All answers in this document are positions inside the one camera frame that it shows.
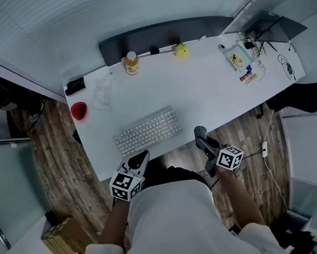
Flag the yellow ball toy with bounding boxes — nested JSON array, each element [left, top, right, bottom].
[[173, 42, 191, 60]]

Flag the white keyboard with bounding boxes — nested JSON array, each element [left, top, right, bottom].
[[109, 104, 185, 158]]

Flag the clear plastic bag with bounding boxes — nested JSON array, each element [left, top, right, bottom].
[[89, 72, 117, 113]]

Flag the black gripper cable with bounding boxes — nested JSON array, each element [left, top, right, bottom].
[[207, 173, 221, 190]]

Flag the yellow snack packet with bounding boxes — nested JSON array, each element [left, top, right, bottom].
[[229, 51, 245, 68]]

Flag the grey mouse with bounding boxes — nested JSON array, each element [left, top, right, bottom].
[[193, 124, 210, 146]]

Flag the white power strip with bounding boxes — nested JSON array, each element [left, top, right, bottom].
[[260, 140, 270, 158]]

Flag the red ashtray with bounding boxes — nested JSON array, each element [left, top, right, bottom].
[[70, 101, 89, 122]]

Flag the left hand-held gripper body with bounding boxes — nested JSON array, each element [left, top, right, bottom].
[[107, 153, 152, 203]]

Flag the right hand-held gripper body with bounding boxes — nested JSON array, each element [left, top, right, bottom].
[[203, 143, 246, 178]]

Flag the black office chair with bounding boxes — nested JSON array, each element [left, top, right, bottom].
[[263, 81, 317, 118]]

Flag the person's white shirt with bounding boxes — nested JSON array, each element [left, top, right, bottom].
[[72, 171, 289, 254]]

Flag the person's dark legs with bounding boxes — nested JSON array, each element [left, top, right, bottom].
[[144, 157, 210, 194]]

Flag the person's right forearm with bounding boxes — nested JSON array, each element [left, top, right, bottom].
[[217, 164, 266, 233]]

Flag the metal door handle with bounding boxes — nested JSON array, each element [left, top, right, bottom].
[[0, 223, 12, 251]]

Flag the person's left forearm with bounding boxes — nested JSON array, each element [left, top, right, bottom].
[[94, 200, 134, 250]]

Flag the black earphone cable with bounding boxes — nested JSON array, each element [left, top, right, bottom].
[[276, 52, 297, 82]]

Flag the pale yellow packet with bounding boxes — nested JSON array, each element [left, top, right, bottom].
[[244, 73, 259, 86]]

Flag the black waste bin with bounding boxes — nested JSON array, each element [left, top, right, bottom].
[[71, 128, 83, 147]]

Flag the brown cardboard box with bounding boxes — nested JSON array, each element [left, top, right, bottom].
[[40, 230, 65, 254], [46, 214, 89, 254], [44, 224, 74, 254]]

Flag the dark grey desk divider panel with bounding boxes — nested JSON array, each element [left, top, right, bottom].
[[96, 14, 238, 68]]

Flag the small black box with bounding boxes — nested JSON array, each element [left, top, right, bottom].
[[63, 77, 87, 97]]

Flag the white power cable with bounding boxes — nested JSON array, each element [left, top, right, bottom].
[[259, 109, 290, 212]]

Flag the orange juice bottle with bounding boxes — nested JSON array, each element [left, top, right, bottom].
[[123, 50, 140, 77]]

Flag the thin white cable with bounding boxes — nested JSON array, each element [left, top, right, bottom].
[[252, 59, 268, 82]]

